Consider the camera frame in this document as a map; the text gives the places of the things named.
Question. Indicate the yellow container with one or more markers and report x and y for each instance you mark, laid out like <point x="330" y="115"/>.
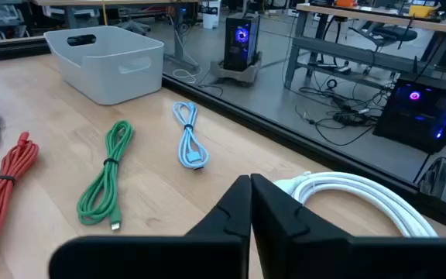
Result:
<point x="422" y="11"/>

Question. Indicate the wooden desk grey frame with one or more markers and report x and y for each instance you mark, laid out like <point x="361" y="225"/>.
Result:
<point x="362" y="16"/>

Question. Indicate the black PC tower pink light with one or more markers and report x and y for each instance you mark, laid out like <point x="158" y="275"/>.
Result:
<point x="420" y="120"/>

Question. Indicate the grey PC stand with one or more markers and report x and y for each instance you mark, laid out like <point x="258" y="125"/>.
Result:
<point x="232" y="75"/>

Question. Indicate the white waste bin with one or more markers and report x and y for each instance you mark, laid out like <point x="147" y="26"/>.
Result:
<point x="210" y="17"/>

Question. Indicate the white plastic bin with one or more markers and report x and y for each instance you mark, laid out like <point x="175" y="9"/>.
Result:
<point x="107" y="81"/>

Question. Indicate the black PC tower blue fan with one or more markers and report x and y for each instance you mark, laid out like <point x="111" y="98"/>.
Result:
<point x="240" y="46"/>

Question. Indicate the black power strip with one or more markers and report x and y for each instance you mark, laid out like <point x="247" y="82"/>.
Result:
<point x="352" y="118"/>

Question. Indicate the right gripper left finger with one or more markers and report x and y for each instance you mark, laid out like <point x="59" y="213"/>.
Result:
<point x="207" y="255"/>

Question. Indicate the grey-legged desk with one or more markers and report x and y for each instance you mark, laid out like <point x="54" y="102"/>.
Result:
<point x="178" y="38"/>

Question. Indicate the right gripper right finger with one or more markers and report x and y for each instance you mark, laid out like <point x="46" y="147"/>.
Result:
<point x="304" y="255"/>

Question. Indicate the black office chair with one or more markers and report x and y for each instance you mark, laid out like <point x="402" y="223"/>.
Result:
<point x="395" y="34"/>

